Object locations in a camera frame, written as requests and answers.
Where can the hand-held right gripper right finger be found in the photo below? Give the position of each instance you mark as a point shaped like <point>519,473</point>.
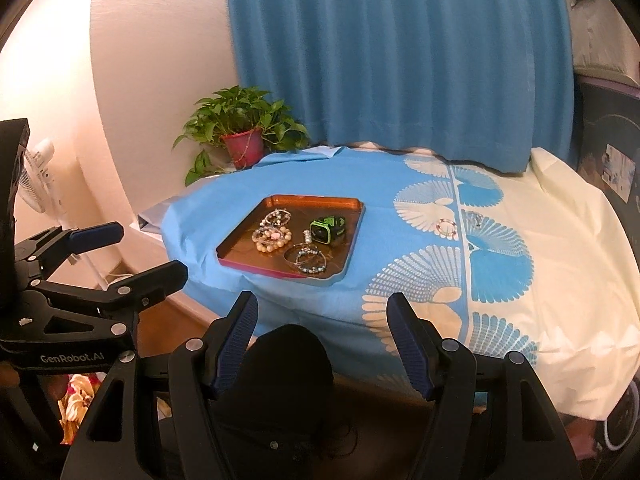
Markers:
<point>407,340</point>

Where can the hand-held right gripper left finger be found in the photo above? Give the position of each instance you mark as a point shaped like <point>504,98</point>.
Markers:
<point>240,330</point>

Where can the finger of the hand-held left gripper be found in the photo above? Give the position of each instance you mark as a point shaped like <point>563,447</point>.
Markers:
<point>160,275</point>
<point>97,236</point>

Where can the orange metal tray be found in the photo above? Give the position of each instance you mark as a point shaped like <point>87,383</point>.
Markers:
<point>240,255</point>

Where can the silver beaded bangle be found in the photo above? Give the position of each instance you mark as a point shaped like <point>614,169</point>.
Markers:
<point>292,262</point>

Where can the small silver charm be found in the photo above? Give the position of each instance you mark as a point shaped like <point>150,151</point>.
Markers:
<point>306,237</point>

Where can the green black watch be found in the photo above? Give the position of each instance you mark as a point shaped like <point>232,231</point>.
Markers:
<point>327,229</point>

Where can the red patterned cloth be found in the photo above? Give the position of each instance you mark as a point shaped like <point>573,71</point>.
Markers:
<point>77,405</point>

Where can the white electric fan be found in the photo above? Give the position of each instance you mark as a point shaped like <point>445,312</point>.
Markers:
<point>40,180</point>

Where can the thin round bangle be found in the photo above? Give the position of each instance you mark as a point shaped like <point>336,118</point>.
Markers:
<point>440,232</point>

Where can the small silver bangle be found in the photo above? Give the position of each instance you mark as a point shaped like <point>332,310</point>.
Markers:
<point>475,223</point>

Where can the green plant in red pot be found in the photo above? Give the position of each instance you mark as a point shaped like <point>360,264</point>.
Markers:
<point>242,145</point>

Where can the white round hoop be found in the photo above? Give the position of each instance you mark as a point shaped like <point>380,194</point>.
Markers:
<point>606,427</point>

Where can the blue curtain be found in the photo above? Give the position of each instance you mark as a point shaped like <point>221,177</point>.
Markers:
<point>400,60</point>

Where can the dark printed panel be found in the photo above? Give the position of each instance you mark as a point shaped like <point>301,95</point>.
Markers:
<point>600,135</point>

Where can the beige storage bag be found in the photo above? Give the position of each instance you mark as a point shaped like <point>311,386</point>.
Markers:
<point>595,25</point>

